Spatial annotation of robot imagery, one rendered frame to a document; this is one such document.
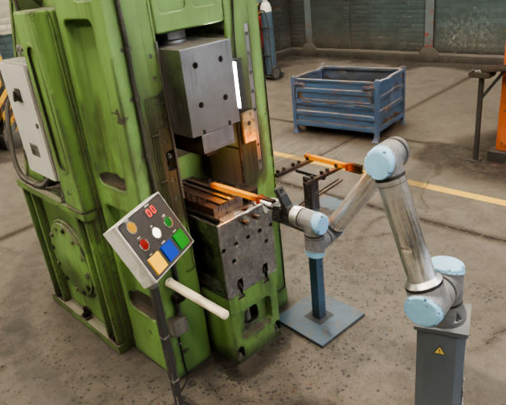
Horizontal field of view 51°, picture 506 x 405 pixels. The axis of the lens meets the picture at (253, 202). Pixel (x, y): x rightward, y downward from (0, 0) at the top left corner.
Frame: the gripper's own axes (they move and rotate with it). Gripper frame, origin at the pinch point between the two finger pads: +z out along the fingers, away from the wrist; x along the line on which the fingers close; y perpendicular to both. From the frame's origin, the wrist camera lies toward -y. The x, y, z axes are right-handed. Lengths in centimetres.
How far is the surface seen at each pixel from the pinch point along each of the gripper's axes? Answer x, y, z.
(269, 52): 533, 67, 528
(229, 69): 9, -57, 25
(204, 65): -5, -62, 25
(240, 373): -18, 105, 12
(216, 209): -10.5, 8.2, 23.7
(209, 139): -8.5, -28.1, 24.5
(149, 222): -56, -8, 11
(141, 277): -70, 7, 0
